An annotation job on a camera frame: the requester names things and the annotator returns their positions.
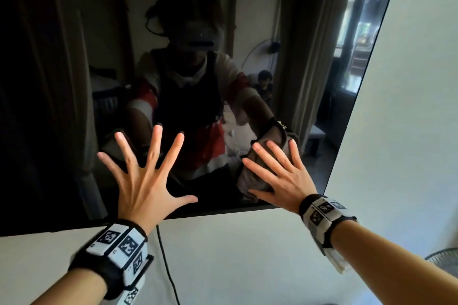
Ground person's right hand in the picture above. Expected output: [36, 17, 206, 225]
[242, 139, 318, 215]

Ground person's left hand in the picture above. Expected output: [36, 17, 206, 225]
[97, 125, 198, 236]

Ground grey cloth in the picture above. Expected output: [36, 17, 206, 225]
[237, 132, 301, 203]

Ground black wall-mounted television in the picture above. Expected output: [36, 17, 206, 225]
[0, 0, 405, 238]

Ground person's right forearm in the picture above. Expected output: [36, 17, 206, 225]
[331, 221, 458, 305]

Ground right wrist marker band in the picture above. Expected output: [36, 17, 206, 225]
[299, 193, 358, 256]

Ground wrist marker band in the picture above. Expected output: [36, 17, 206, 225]
[299, 193, 358, 256]
[68, 219, 155, 301]

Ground left wrist marker band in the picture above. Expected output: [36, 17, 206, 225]
[68, 219, 155, 301]

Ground black standing fan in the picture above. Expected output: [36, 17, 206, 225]
[425, 247, 458, 279]

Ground black hanging wall cable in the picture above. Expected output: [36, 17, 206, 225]
[156, 224, 181, 305]

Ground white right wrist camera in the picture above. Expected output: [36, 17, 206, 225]
[323, 246, 353, 275]

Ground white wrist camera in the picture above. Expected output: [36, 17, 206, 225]
[323, 246, 353, 275]
[104, 275, 146, 305]

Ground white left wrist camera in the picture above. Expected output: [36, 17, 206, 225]
[104, 275, 146, 305]

